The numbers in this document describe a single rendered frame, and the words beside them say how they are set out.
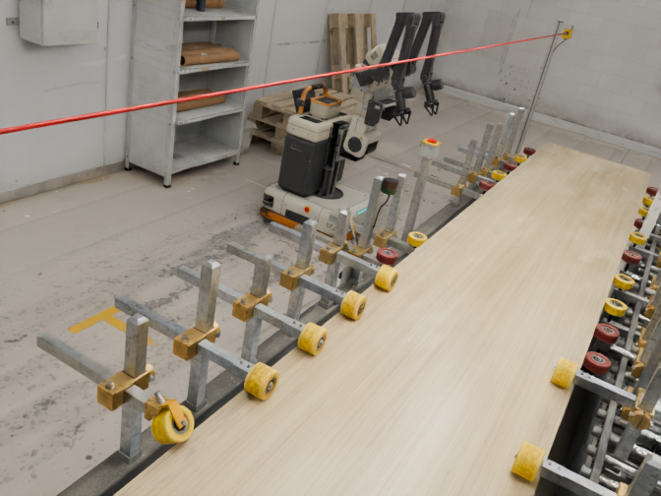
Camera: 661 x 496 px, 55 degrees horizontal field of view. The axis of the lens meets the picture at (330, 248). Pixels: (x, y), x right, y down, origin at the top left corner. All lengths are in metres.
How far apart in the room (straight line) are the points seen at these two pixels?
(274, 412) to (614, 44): 8.77
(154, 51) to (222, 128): 1.13
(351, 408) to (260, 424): 0.25
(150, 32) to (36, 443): 3.00
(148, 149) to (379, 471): 3.88
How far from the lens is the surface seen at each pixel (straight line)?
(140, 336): 1.51
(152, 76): 4.89
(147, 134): 5.03
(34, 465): 2.75
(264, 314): 1.86
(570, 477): 1.66
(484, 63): 10.28
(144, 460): 1.77
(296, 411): 1.63
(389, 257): 2.44
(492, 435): 1.76
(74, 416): 2.92
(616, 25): 9.90
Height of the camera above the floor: 1.97
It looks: 26 degrees down
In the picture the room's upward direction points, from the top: 12 degrees clockwise
